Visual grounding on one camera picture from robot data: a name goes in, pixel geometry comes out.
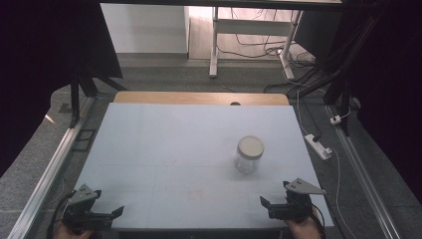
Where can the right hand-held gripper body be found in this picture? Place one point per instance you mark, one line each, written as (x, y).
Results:
(295, 204)

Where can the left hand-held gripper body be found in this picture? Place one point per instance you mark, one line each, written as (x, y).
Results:
(83, 212)

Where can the clear glass jar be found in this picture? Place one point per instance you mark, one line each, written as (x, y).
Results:
(247, 164)

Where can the beige round jar lid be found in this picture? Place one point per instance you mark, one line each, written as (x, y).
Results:
(250, 146)

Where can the person's left hand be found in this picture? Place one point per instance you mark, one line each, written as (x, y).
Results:
(71, 234)

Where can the person's right hand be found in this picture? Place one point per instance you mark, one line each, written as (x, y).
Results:
(303, 229)

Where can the white power strip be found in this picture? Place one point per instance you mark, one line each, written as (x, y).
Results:
(319, 148)

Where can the black plug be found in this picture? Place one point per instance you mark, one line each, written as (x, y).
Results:
(317, 137)

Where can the white board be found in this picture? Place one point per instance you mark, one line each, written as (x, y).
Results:
(166, 149)

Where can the small white adapter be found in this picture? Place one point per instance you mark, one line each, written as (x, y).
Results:
(335, 119)

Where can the black metal stand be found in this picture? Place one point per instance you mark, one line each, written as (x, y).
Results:
(343, 96)
(75, 99)

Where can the wooden table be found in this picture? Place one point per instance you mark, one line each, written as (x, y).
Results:
(185, 98)

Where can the black curtain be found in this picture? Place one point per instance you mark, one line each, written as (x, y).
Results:
(394, 99)
(49, 66)

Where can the aluminium rail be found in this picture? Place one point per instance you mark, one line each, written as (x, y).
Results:
(49, 172)
(361, 179)

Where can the white desk frame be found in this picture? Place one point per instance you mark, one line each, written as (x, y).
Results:
(252, 27)

